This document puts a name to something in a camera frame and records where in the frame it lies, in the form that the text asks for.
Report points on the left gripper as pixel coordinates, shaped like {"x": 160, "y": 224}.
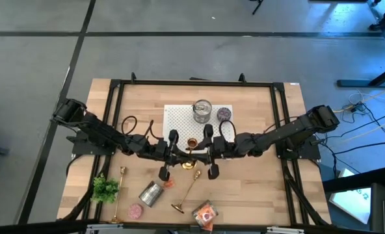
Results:
{"x": 156, "y": 150}

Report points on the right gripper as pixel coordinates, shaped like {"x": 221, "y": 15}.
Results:
{"x": 226, "y": 149}

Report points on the clear glass jar candle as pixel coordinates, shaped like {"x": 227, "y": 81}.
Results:
{"x": 202, "y": 112}

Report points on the floral patterned round tin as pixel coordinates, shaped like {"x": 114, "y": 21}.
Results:
{"x": 224, "y": 114}

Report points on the silver lidded candle jar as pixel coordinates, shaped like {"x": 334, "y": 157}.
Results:
{"x": 151, "y": 194}

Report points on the tall gold candlestick holder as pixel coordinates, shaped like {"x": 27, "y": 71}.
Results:
{"x": 123, "y": 169}

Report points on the pink round candle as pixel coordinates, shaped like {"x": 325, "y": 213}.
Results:
{"x": 135, "y": 211}

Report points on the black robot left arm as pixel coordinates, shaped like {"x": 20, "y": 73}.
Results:
{"x": 98, "y": 130}

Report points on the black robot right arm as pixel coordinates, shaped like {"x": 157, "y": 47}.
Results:
{"x": 286, "y": 131}

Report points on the white perforated shelf riser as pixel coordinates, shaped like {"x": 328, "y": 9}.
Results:
{"x": 182, "y": 120}

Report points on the green artificial plant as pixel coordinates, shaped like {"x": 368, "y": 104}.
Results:
{"x": 104, "y": 190}

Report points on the black bar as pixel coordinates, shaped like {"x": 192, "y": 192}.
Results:
{"x": 355, "y": 180}

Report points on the white panel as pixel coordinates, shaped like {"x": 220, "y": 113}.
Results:
{"x": 352, "y": 201}

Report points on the black stand foot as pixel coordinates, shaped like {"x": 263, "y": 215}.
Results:
{"x": 257, "y": 6}

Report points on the black crossbeam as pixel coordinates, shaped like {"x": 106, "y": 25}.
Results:
{"x": 33, "y": 228}

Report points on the black aluminium table frame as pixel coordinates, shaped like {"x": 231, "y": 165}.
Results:
{"x": 195, "y": 82}

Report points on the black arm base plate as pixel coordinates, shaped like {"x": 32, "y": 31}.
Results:
{"x": 82, "y": 149}
{"x": 304, "y": 153}

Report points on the black desk frame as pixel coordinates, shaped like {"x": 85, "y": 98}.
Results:
{"x": 358, "y": 83}

